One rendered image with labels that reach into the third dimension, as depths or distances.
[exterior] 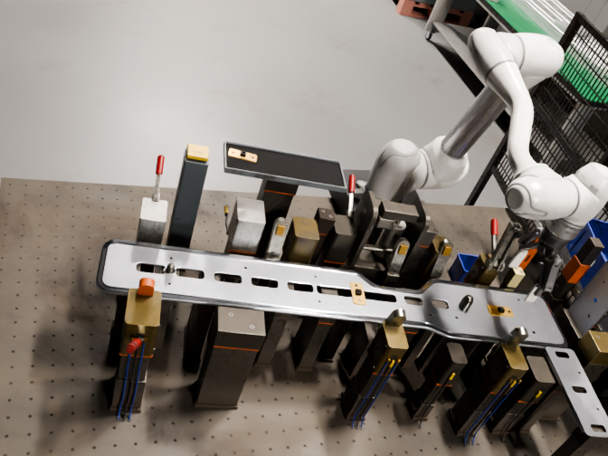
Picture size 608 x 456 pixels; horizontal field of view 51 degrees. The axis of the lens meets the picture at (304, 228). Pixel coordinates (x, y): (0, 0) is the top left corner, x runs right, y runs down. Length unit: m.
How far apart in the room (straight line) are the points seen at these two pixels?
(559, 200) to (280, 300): 0.75
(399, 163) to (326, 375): 0.84
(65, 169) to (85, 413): 2.02
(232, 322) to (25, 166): 2.21
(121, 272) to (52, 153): 2.08
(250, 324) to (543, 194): 0.78
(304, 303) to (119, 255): 0.50
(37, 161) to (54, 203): 1.33
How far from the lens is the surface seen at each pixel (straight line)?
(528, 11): 5.86
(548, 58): 2.15
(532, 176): 1.65
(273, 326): 1.81
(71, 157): 3.69
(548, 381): 1.98
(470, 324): 1.93
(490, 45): 2.04
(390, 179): 2.39
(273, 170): 1.87
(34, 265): 2.11
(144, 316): 1.52
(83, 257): 2.14
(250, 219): 1.75
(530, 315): 2.10
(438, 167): 2.45
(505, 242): 2.04
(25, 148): 3.73
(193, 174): 1.88
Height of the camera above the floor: 2.22
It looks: 39 degrees down
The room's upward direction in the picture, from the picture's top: 21 degrees clockwise
